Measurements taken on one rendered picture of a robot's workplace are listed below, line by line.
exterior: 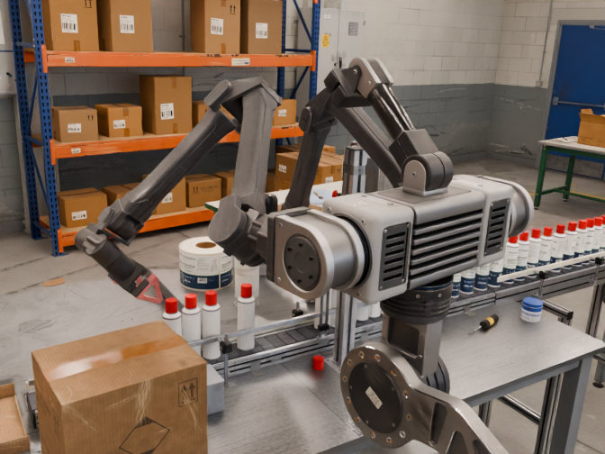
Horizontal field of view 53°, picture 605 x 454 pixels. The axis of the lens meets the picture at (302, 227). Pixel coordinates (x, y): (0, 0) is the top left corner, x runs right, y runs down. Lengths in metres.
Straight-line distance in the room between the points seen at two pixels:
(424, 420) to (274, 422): 0.60
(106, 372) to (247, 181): 0.49
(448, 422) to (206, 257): 1.33
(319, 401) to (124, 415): 0.62
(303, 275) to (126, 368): 0.52
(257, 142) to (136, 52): 4.20
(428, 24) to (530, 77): 2.00
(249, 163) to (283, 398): 0.78
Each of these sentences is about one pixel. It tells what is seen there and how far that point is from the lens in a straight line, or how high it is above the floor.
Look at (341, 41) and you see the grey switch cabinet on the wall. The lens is 7.30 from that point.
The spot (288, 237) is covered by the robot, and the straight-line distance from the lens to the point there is 0.96.
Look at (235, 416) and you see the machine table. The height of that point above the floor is 0.83.
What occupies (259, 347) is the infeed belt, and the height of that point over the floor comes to 0.88.
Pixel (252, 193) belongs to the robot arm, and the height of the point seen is 1.50.
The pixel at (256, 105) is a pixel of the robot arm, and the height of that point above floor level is 1.65.
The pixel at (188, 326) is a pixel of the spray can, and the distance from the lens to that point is 1.75.
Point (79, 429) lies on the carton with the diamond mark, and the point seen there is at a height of 1.06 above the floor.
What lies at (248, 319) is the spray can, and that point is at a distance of 1.82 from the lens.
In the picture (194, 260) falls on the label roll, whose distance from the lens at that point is 2.25.
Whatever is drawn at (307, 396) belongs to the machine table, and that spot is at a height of 0.83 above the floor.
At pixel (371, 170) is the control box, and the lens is 1.71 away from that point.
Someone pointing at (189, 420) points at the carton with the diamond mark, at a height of 0.99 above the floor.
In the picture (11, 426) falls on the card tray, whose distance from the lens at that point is 1.75.
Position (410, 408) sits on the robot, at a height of 1.15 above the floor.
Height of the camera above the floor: 1.79
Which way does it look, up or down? 17 degrees down
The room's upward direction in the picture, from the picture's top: 2 degrees clockwise
